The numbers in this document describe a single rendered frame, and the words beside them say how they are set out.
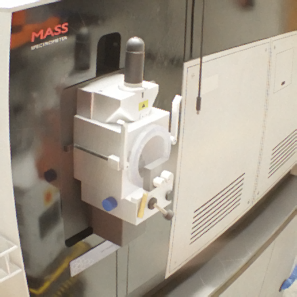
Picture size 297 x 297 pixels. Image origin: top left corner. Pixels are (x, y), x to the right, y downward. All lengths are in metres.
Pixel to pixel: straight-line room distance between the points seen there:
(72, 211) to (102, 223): 0.05
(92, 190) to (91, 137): 0.09
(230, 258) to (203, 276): 0.11
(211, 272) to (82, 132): 0.65
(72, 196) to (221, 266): 0.61
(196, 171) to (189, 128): 0.11
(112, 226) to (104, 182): 0.09
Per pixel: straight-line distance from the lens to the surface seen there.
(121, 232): 0.84
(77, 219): 0.87
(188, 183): 1.10
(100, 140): 0.77
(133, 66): 0.76
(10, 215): 0.75
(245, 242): 1.46
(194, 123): 1.05
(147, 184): 0.78
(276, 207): 1.64
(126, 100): 0.75
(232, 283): 1.40
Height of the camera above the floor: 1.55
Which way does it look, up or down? 25 degrees down
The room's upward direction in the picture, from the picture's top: 3 degrees clockwise
